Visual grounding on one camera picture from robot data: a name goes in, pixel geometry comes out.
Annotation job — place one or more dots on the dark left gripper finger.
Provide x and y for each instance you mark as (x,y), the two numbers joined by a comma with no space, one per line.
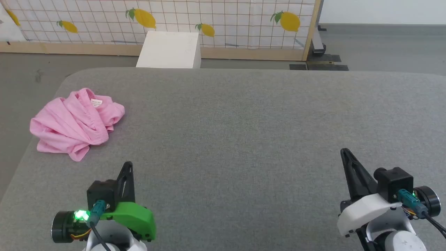
(127,188)

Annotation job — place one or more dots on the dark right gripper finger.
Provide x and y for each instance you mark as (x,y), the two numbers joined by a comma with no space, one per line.
(357,177)

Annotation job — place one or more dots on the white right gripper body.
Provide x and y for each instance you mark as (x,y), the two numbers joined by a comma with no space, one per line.
(362,211)

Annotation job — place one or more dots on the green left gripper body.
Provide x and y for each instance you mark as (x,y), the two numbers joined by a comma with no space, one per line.
(139,218)

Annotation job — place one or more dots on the pink shirt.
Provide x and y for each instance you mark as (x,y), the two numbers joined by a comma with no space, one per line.
(75,123)

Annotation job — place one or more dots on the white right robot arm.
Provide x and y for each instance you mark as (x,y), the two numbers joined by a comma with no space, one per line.
(397,240)

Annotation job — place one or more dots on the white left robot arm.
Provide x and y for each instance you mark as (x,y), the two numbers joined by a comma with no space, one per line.
(120,240)

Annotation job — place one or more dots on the long black floor mat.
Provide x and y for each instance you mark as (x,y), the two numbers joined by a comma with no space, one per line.
(327,67)

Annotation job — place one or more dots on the grey sofa cushion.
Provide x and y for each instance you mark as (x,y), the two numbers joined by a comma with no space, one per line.
(244,139)

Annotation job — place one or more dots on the small black floor mat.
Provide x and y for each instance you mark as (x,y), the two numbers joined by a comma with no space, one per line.
(298,67)

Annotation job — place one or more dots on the grey metal foot with caster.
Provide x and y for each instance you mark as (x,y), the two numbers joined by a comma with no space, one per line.
(318,43)

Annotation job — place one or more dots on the white box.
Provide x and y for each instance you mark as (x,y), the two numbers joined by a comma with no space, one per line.
(170,50)

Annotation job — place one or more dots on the white cloth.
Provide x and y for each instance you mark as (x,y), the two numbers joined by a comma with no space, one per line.
(10,29)

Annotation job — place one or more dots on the lemon print grid screen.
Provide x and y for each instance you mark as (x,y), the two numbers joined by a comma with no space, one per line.
(226,17)

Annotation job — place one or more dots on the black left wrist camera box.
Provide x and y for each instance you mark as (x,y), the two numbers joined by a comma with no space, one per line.
(102,191)

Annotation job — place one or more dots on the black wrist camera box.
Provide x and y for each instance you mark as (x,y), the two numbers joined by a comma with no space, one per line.
(102,191)
(395,181)

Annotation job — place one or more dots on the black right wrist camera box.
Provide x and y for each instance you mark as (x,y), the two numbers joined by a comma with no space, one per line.
(395,181)

